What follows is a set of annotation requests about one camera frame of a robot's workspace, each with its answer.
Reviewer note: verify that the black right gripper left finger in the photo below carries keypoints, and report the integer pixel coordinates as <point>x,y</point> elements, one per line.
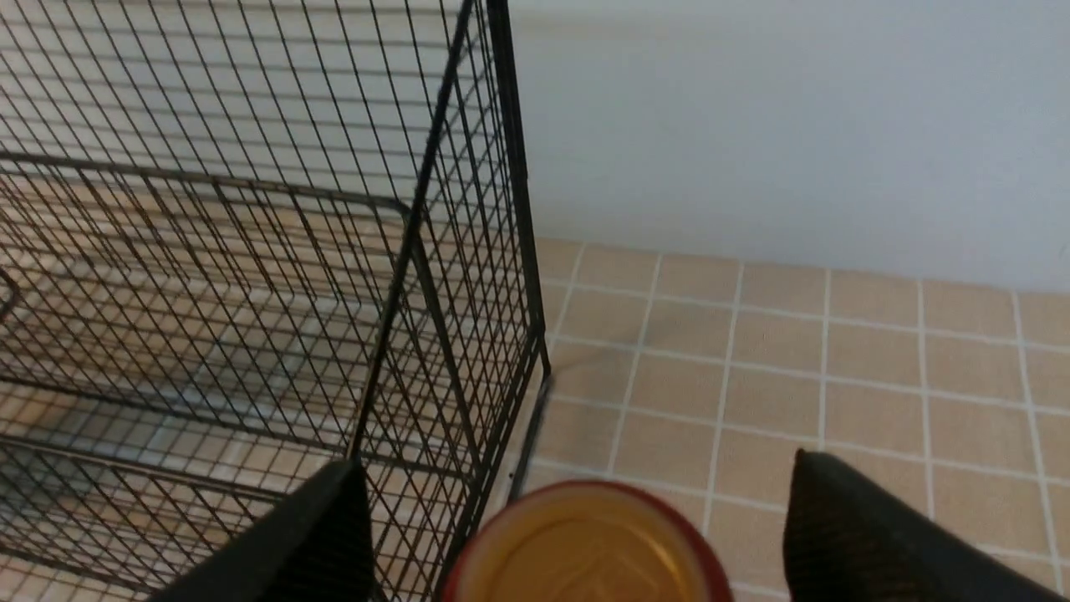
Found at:
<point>316,545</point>

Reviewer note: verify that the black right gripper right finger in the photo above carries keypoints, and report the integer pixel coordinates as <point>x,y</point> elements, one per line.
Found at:
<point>848,539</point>

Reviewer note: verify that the dark soy sauce bottle brown label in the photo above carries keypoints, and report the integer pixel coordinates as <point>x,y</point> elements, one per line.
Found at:
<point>588,540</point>

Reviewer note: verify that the black wire mesh rack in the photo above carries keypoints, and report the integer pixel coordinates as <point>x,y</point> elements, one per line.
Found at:
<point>244,239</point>

